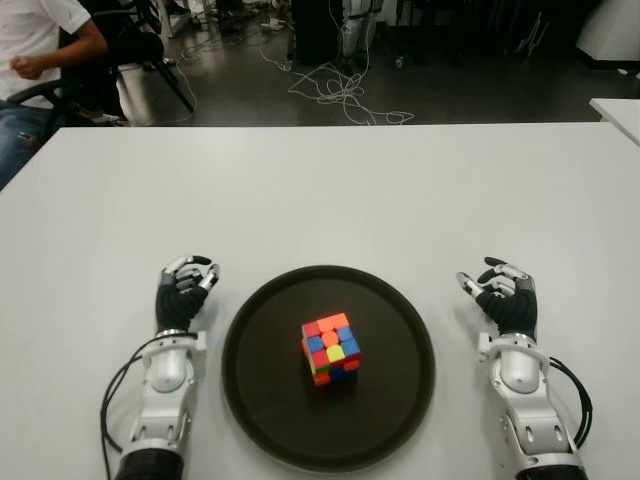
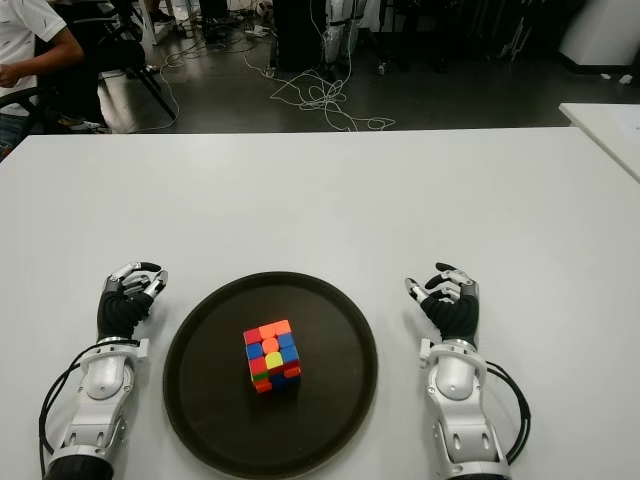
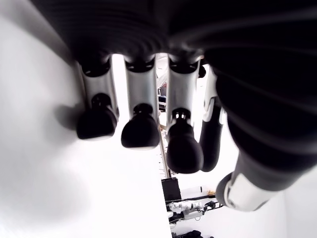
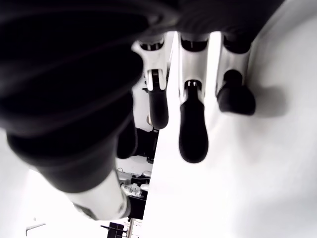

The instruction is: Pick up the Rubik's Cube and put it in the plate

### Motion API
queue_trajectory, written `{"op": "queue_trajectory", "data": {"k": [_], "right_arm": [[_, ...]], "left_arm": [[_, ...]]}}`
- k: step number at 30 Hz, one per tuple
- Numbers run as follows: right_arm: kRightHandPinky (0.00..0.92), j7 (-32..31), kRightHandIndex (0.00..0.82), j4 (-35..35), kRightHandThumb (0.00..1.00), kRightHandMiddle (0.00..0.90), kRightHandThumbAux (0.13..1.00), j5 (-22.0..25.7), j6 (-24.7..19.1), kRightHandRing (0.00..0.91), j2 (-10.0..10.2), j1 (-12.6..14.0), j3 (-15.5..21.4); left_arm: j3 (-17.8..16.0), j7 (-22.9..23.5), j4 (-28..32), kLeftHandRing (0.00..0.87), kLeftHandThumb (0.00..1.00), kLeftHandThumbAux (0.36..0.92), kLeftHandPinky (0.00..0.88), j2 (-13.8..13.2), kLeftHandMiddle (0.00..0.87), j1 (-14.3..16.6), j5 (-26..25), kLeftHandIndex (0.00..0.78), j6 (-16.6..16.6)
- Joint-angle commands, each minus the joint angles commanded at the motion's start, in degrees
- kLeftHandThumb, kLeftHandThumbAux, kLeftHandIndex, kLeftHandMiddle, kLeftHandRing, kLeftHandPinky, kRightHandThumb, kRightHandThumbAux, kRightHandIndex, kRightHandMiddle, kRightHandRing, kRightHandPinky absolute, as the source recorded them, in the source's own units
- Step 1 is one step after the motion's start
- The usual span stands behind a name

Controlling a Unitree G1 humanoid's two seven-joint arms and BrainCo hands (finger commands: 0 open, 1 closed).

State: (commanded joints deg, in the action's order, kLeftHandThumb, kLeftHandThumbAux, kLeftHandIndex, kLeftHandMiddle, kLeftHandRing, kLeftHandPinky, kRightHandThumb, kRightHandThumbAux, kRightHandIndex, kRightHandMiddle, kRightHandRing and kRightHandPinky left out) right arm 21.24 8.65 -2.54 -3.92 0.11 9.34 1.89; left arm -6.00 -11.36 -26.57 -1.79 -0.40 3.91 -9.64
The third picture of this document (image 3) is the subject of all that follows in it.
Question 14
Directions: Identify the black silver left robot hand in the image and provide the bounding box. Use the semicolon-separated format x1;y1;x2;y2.
31;0;317;213

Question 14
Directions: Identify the seated person in white shirt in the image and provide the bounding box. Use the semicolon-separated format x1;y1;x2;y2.
156;53;170;112

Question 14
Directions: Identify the black cabinet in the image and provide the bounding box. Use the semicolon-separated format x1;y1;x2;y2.
161;178;181;202

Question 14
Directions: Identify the black bag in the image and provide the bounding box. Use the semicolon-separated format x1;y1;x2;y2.
173;230;215;238

